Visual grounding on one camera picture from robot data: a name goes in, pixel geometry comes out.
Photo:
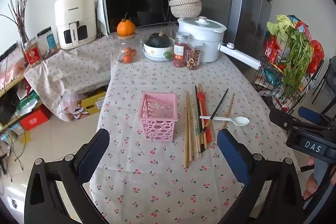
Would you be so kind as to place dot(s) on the black-lidded clear container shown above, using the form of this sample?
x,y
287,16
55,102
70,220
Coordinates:
x,y
48,39

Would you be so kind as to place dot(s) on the white plastic spoon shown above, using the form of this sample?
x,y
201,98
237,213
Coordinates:
x,y
241,121

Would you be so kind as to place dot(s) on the red box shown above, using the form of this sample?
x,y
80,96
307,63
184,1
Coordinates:
x,y
34,120

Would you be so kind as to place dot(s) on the white flower bowl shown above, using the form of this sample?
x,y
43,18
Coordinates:
x,y
155,52

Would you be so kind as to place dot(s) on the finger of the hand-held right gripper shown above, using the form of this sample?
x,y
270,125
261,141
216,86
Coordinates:
x,y
309,114
283,120

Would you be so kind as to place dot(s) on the black chopstick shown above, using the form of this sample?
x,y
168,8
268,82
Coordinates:
x,y
197,103
219,104

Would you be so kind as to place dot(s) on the green-printed bamboo chopstick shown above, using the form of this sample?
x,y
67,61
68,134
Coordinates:
x,y
194,129
197,132

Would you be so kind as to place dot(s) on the green leafy herbs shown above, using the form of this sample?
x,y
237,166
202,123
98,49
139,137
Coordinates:
x,y
298,61

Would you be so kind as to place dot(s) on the woven lidded basket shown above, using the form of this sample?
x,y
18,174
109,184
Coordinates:
x,y
185,7

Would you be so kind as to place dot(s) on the red snack packet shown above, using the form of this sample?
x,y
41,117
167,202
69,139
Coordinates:
x,y
271,49

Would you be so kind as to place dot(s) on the black microwave oven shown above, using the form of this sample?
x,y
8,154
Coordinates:
x,y
136,8

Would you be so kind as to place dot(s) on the cream air fryer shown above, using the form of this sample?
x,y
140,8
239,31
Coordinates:
x,y
74,19

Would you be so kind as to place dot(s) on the jar of dried slices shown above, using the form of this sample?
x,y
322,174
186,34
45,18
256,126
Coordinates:
x,y
194,57

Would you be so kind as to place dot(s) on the yellow cardboard box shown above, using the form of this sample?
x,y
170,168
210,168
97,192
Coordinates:
x,y
93,103

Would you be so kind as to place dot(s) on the dark green pumpkin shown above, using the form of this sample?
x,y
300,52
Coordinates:
x,y
158,40

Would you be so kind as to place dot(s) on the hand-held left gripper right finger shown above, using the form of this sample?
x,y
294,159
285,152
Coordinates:
x,y
232,155

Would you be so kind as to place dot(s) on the white electric pot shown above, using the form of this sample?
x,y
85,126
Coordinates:
x,y
207,37

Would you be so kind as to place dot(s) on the pink lattice utensil basket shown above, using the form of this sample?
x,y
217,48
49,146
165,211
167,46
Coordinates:
x,y
157,124

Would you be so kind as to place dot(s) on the bare twigs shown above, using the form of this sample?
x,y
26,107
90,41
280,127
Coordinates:
x,y
19,11

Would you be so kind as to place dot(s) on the jar of red chilies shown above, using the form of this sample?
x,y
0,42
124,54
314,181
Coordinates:
x,y
179,50

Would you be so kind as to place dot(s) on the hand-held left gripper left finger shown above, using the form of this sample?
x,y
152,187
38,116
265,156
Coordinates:
x,y
92,155

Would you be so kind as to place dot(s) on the red plastic spoon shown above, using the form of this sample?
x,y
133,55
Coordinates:
x,y
207,121

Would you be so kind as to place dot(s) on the clear plastic bag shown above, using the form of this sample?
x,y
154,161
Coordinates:
x,y
67,106

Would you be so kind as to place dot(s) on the person's right hand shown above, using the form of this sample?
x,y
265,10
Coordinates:
x,y
311,187

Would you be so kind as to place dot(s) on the small tangerine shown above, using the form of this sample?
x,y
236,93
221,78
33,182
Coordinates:
x,y
127,59
128,50
133,53

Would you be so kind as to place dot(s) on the wooden shelf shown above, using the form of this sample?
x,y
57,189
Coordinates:
x,y
10,82

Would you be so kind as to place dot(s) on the red tin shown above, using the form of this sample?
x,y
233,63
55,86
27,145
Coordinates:
x,y
32,54

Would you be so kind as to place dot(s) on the cherry print cabinet cloth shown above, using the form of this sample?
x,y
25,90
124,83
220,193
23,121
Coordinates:
x,y
73,66

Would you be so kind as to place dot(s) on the large orange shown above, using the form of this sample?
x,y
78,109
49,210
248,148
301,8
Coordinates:
x,y
126,27

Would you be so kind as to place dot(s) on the black chair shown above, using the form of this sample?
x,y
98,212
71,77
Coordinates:
x,y
329,77

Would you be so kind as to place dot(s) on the pale green cabbage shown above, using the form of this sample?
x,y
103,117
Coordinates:
x,y
279,24

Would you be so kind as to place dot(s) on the clear glass jar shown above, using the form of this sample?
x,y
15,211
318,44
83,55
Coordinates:
x,y
124,43

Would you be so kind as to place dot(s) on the red plastic bag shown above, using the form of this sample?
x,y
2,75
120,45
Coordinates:
x,y
316,53

